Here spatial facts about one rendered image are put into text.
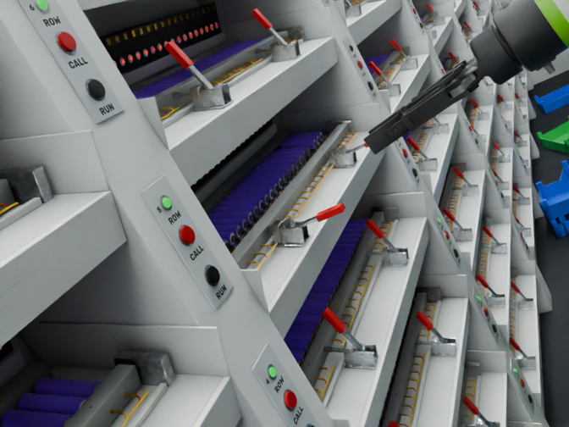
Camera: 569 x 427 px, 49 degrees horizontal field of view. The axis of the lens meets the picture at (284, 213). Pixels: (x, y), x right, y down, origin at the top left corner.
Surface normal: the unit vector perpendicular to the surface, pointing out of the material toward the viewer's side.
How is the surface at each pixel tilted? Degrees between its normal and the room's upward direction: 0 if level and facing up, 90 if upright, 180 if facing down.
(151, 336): 90
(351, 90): 90
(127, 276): 90
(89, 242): 109
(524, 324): 19
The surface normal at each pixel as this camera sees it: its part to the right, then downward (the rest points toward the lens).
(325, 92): -0.32, 0.42
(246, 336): 0.81, -0.34
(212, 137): 0.93, -0.04
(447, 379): -0.19, -0.91
